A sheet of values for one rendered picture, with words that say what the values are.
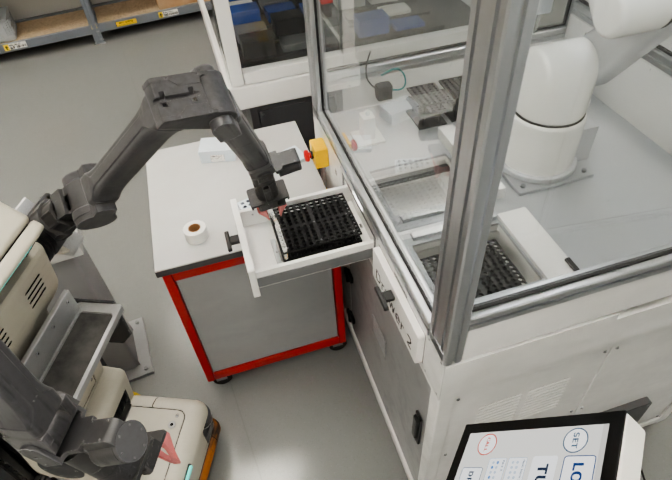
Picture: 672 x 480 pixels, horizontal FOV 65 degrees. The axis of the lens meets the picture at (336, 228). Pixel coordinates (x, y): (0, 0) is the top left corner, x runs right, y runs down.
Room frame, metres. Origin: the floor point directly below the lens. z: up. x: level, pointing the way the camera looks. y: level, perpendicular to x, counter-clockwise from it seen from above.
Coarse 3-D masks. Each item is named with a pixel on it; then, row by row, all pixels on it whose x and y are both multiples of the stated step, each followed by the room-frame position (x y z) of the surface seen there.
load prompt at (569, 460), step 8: (568, 456) 0.29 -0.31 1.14; (576, 456) 0.28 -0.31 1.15; (584, 456) 0.28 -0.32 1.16; (592, 456) 0.28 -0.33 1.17; (568, 464) 0.28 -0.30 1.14; (576, 464) 0.27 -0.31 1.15; (584, 464) 0.27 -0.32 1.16; (592, 464) 0.26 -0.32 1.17; (568, 472) 0.27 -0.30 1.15; (576, 472) 0.26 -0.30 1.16; (584, 472) 0.26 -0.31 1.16; (592, 472) 0.25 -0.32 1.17
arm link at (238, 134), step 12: (216, 120) 0.72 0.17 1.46; (228, 120) 0.72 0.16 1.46; (240, 120) 0.78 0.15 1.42; (216, 132) 0.72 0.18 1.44; (228, 132) 0.73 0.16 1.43; (240, 132) 0.75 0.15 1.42; (252, 132) 0.86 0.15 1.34; (228, 144) 0.83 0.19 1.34; (240, 144) 0.84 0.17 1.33; (252, 144) 0.86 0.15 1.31; (264, 144) 1.00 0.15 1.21; (240, 156) 0.88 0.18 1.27; (252, 156) 0.90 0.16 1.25; (264, 156) 0.92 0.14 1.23; (252, 168) 0.93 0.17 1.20; (264, 168) 0.94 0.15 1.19
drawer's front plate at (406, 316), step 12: (384, 264) 0.86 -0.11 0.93; (384, 276) 0.84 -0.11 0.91; (384, 288) 0.83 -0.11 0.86; (396, 288) 0.78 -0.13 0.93; (396, 300) 0.76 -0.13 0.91; (396, 312) 0.76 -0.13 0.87; (408, 312) 0.71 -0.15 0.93; (396, 324) 0.75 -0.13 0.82; (408, 324) 0.69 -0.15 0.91; (408, 336) 0.68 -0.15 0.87; (420, 336) 0.64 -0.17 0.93; (408, 348) 0.68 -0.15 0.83; (420, 348) 0.64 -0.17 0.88; (420, 360) 0.64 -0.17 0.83
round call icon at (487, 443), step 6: (498, 432) 0.38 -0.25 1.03; (480, 438) 0.38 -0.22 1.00; (486, 438) 0.38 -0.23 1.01; (492, 438) 0.37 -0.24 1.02; (498, 438) 0.37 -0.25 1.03; (480, 444) 0.37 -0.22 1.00; (486, 444) 0.36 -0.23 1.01; (492, 444) 0.36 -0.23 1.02; (480, 450) 0.36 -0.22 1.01; (486, 450) 0.35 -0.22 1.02; (492, 450) 0.35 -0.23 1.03
